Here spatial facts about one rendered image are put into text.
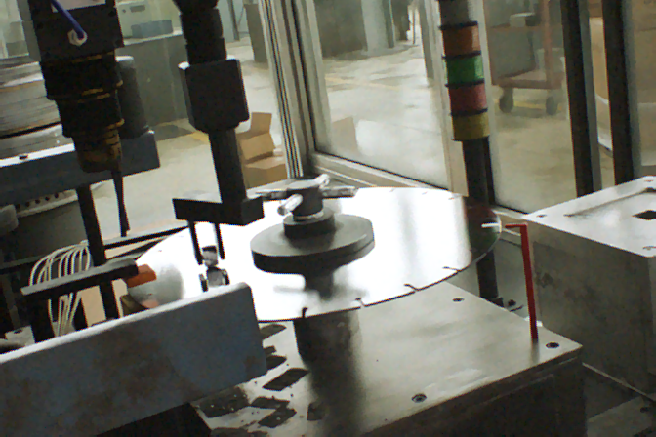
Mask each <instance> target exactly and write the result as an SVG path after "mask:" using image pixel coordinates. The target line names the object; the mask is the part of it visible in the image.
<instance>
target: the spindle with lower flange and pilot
mask: <svg viewBox="0 0 656 437"><path fill-rule="evenodd" d="M305 313H307V312H306V311H302V320H293V328H294V334H295V339H296V345H297V351H298V353H299V355H300V356H302V357H304V358H308V359H311V360H329V359H335V358H339V357H342V356H346V355H349V354H351V353H352V352H353V351H355V350H356V349H358V348H359V346H360V345H361V334H360V329H359V321H358V315H357V310H354V311H350V312H345V313H339V314H334V315H329V316H322V317H315V318H309V319H307V318H305Z"/></svg>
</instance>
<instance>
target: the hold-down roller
mask: <svg viewBox="0 0 656 437"><path fill-rule="evenodd" d="M200 249H201V255H202V259H203V263H204V266H205V267H213V266H216V265H219V264H220V262H219V256H218V252H217V247H216V245H215V244H207V245H203V246H201V247H200Z"/></svg>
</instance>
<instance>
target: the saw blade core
mask: <svg viewBox="0 0 656 437"><path fill-rule="evenodd" d="M356 192H357V193H356V196H355V197H354V198H353V199H326V200H322V202H323V208H329V209H332V210H333V211H334V214H351V215H358V216H363V217H366V218H369V219H370V220H372V222H373V227H374V238H373V240H372V241H371V242H370V243H369V244H368V245H366V246H365V247H363V248H361V249H359V251H357V252H355V253H352V254H350V255H347V256H344V257H340V258H334V259H331V260H326V261H321V262H316V263H309V264H299V265H274V264H266V263H262V262H259V261H256V260H255V259H253V258H252V256H251V250H250V240H251V239H252V238H253V237H254V236H255V235H256V234H258V233H259V232H261V230H262V229H264V228H266V227H270V226H272V225H275V224H277V223H280V222H282V219H283V218H284V217H281V216H279V215H278V214H277V211H276V209H277V207H278V206H279V205H280V204H279V203H278V201H276V202H271V203H266V204H264V210H265V216H266V217H265V218H264V219H261V220H259V221H257V222H255V223H253V224H250V225H247V226H245V227H239V226H229V225H221V224H220V226H221V231H222V236H223V241H224V247H225V257H226V260H223V261H221V260H220V258H219V262H220V264H219V265H216V266H213V267H205V266H204V263H203V265H201V266H198V264H197V262H196V260H195V258H194V254H193V253H192V248H191V243H190V239H189V234H188V229H186V230H184V232H181V233H179V234H177V235H175V237H170V238H169V239H167V240H165V241H163V242H162V243H160V244H158V245H157V246H154V247H153V248H151V249H150V250H148V253H146V254H145V255H143V256H142V257H141V258H140V259H139V260H138V261H137V263H138V265H140V264H144V263H147V264H148V265H149V266H150V267H151V268H152V270H153V271H154V272H156V273H157V278H158V279H157V280H156V281H152V282H149V283H145V284H142V285H139V286H135V287H132V289H129V287H128V286H127V285H126V287H127V292H128V295H129V294H135V295H137V296H136V297H133V298H132V300H133V301H134V302H136V303H137V304H138V305H140V306H141V307H142V308H143V309H145V310H149V309H153V308H157V306H160V305H163V304H167V303H170V302H173V301H177V300H181V299H184V298H189V297H194V296H197V295H200V294H203V293H207V292H210V291H214V290H217V289H220V288H221V287H223V286H226V285H229V284H234V283H237V282H240V281H245V282H247V283H248V284H250V285H251V286H252V287H253V294H254V299H255V304H256V310H257V315H258V320H259V323H272V322H283V321H293V320H302V311H306V312H307V313H305V318H307V319H309V318H315V317H322V316H329V315H334V314H339V313H345V312H350V311H354V310H358V309H360V304H359V303H358V302H357V300H360V302H361V303H363V305H364V307H365V308H367V307H371V305H375V304H379V303H383V302H387V301H390V300H394V299H397V298H403V297H406V296H409V295H412V294H415V291H417V292H420V291H423V290H425V289H428V288H429V287H430V286H433V285H435V284H438V283H441V282H443V281H445V280H447V279H449V278H451V277H453V276H455V275H458V274H459V273H458V272H460V273H462V272H463V271H465V270H467V268H468V267H470V266H472V265H473V264H474V263H477V262H478V261H480V260H481V259H482V258H484V257H485V256H486V254H488V253H489V252H490V250H491V249H492V248H493V246H495V245H496V244H497V242H498V240H499V238H500V235H501V225H493V226H483V227H482V225H483V224H490V223H501V221H500V219H499V217H498V215H497V214H496V212H495V211H493V210H492V209H491V208H490V207H488V206H487V205H484V204H483V203H481V202H479V201H477V200H475V199H471V198H469V197H466V196H462V195H458V193H452V192H447V191H441V190H430V189H422V188H397V189H395V188H363V189H359V190H358V191H357V189H356ZM196 228H197V234H198V239H199V244H200V247H201V246H203V245H207V244H215V238H214V233H213V227H211V223H204V222H202V223H200V224H197V225H196ZM215 245H216V244H215ZM408 286H410V287H411V289H410V287H408Z"/></svg>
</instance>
